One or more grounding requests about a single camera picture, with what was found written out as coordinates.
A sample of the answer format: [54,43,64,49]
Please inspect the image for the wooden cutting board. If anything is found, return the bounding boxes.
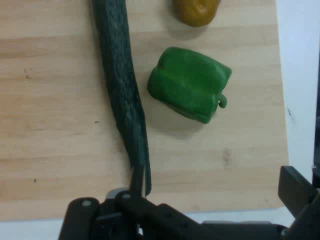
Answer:
[0,0,291,222]

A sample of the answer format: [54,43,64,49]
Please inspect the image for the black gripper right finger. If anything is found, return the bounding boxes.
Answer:
[278,165,320,240]

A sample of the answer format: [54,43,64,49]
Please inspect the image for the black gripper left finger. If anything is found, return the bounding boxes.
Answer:
[58,166,201,240]

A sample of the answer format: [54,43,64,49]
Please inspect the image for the green bell pepper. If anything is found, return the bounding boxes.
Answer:
[146,46,233,125]

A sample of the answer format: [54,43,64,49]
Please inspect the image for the long dark green cucumber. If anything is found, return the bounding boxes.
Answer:
[91,0,153,197]

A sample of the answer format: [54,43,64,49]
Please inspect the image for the yellow bell pepper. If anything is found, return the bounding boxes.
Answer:
[172,0,222,27]

